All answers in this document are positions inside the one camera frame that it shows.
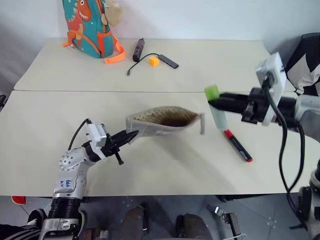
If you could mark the yellow cheese-shaped block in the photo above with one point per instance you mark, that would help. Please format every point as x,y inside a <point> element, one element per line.
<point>154,62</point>

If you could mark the beige plush toy pendant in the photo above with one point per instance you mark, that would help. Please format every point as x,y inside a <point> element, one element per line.
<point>114,13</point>

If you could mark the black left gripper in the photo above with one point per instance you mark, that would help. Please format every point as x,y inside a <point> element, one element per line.
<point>110,151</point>

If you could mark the teal dinosaur backpack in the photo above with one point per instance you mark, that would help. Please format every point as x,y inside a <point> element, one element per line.
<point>90,30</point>

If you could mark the red and black marker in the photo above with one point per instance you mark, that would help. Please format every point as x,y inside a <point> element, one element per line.
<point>238,146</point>

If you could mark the dark electric screwdriver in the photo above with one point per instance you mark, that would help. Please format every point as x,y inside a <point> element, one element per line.
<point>138,50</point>

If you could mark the black and white chair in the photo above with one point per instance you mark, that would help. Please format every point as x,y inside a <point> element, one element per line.
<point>303,70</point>

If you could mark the grey plaid pouch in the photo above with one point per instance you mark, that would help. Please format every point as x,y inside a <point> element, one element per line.
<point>160,117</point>

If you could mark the dark rounded shape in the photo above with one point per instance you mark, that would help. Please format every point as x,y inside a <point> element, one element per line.
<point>133,223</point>
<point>192,227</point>

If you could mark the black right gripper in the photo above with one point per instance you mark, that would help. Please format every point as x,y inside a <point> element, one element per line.
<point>257,107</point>

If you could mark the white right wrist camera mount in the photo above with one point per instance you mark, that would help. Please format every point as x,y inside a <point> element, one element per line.
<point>275,72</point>

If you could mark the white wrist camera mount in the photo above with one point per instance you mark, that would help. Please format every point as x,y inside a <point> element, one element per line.
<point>93,135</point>
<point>275,72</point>

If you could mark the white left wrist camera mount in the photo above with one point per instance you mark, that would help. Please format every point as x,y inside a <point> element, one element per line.
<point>93,135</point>

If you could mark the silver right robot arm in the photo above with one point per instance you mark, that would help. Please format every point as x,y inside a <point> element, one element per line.
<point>306,110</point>

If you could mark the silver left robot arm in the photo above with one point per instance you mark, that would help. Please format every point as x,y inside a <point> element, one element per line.
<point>71,172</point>

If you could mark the small red object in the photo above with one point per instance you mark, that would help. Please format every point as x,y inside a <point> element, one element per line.
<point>18,200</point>

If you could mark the green capped white marker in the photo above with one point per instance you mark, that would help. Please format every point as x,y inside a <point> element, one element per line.
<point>220,120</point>

